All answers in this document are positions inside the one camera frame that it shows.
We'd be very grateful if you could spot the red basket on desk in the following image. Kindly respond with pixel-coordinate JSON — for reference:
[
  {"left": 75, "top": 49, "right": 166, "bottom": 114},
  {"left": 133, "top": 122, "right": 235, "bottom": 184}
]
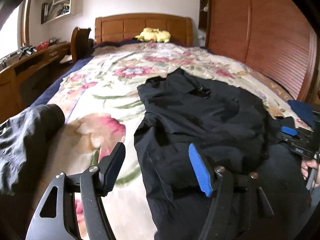
[{"left": 35, "top": 41, "right": 50, "bottom": 51}]

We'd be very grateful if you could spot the yellow Pikachu plush toy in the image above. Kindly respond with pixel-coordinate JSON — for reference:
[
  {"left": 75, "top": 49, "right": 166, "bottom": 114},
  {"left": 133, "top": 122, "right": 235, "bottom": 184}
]
[{"left": 135, "top": 27, "right": 171, "bottom": 43}]

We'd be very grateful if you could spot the wooden chair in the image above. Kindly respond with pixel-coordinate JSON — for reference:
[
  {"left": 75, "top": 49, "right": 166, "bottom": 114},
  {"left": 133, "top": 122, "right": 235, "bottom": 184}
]
[{"left": 70, "top": 27, "right": 91, "bottom": 63}]

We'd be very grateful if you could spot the brown louvered wooden wardrobe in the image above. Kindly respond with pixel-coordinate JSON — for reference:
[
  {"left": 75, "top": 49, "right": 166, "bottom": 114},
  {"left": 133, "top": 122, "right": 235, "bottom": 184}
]
[{"left": 206, "top": 0, "right": 319, "bottom": 102}]

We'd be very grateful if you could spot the person's right hand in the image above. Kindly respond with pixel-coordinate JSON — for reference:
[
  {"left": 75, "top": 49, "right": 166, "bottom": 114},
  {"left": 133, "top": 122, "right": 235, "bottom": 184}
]
[{"left": 301, "top": 159, "right": 319, "bottom": 187}]

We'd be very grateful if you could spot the floral quilt bedspread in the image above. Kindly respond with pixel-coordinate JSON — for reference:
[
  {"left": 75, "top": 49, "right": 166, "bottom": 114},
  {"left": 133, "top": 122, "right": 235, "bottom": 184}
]
[{"left": 37, "top": 43, "right": 313, "bottom": 239}]

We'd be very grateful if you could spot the folded navy blue garment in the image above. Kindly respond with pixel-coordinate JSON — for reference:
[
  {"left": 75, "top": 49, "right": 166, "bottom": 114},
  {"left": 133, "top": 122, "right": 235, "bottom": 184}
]
[{"left": 287, "top": 100, "right": 315, "bottom": 128}]

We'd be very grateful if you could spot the wooden desk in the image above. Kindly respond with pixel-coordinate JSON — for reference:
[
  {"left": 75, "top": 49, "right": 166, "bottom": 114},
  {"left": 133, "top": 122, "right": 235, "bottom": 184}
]
[{"left": 1, "top": 42, "right": 71, "bottom": 122}]

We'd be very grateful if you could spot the black coat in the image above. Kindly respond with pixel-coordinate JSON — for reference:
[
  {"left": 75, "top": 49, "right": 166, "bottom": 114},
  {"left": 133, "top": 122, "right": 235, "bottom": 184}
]
[{"left": 134, "top": 69, "right": 311, "bottom": 239}]

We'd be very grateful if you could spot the wooden bed headboard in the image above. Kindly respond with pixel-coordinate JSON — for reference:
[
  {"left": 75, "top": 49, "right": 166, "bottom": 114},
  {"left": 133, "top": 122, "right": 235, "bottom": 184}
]
[{"left": 95, "top": 13, "right": 194, "bottom": 47}]

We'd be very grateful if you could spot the black left sleeve forearm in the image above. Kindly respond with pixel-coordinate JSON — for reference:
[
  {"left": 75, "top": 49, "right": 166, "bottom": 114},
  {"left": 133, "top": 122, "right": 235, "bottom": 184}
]
[{"left": 1, "top": 104, "right": 65, "bottom": 195}]

